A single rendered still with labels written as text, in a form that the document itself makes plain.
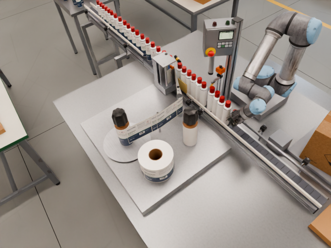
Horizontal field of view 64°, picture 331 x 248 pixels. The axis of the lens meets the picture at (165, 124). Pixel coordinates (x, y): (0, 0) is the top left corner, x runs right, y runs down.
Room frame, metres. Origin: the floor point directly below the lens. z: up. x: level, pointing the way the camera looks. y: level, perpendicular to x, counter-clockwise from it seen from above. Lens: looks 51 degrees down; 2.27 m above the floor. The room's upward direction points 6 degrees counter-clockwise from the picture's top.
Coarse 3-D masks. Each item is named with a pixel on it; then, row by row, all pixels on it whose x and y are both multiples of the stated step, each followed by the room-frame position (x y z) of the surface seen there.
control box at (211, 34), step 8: (208, 24) 1.31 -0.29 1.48; (224, 24) 1.30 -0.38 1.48; (208, 32) 1.27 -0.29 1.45; (216, 32) 1.27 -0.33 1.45; (208, 40) 1.27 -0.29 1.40; (216, 40) 1.27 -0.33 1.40; (224, 40) 1.26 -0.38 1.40; (232, 40) 1.26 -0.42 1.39; (208, 48) 1.27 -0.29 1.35; (216, 48) 1.27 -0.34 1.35; (224, 48) 1.26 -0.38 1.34; (232, 48) 1.26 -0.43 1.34
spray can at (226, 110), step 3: (228, 102) 1.08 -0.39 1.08; (225, 105) 1.08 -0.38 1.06; (228, 105) 1.07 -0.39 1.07; (225, 108) 1.07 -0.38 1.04; (228, 108) 1.06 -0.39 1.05; (231, 108) 1.07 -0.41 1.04; (225, 111) 1.06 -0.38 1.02; (228, 111) 1.06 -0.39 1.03; (222, 114) 1.08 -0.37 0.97; (225, 114) 1.06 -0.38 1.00; (228, 114) 1.06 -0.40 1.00; (222, 117) 1.08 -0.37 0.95; (225, 117) 1.06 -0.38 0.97; (228, 117) 1.06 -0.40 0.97; (222, 120) 1.07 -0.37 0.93; (225, 120) 1.06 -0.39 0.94; (225, 123) 1.06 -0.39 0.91; (228, 123) 1.06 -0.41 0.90
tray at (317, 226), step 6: (330, 204) 0.49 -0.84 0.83; (324, 210) 0.46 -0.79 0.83; (330, 210) 0.46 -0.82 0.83; (318, 216) 0.43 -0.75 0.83; (324, 216) 0.43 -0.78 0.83; (330, 216) 0.43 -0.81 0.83; (312, 222) 0.41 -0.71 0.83; (318, 222) 0.40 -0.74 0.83; (324, 222) 0.40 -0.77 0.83; (330, 222) 0.40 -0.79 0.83; (312, 228) 0.37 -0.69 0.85; (318, 228) 0.37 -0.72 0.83; (324, 228) 0.37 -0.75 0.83; (330, 228) 0.37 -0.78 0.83; (318, 234) 0.34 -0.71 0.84; (324, 234) 0.34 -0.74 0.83; (330, 234) 0.34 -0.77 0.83; (324, 240) 0.31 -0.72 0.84; (330, 240) 0.31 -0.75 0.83; (330, 246) 0.29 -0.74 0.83
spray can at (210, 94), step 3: (210, 87) 1.22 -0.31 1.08; (213, 87) 1.22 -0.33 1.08; (210, 90) 1.21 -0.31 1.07; (213, 90) 1.21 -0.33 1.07; (210, 93) 1.21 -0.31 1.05; (213, 93) 1.20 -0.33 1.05; (207, 96) 1.22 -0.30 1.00; (210, 96) 1.20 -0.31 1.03; (207, 99) 1.22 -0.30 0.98; (210, 99) 1.20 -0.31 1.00; (207, 102) 1.21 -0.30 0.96; (210, 102) 1.20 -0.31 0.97; (207, 105) 1.21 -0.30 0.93; (210, 105) 1.20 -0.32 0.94; (207, 108) 1.21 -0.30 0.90; (210, 108) 1.20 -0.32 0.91; (210, 111) 1.20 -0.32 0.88
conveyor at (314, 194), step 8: (224, 128) 1.04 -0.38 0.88; (232, 128) 1.03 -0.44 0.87; (240, 128) 1.02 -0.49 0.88; (240, 136) 0.97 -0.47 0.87; (248, 136) 0.95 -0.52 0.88; (256, 144) 0.89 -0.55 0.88; (264, 152) 0.83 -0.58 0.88; (272, 160) 0.76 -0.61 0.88; (280, 168) 0.71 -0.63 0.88; (288, 168) 0.70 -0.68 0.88; (280, 176) 0.66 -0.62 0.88; (288, 176) 0.65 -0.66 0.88; (296, 176) 0.65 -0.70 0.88; (304, 184) 0.60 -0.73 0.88; (312, 192) 0.55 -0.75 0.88; (320, 200) 0.50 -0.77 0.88
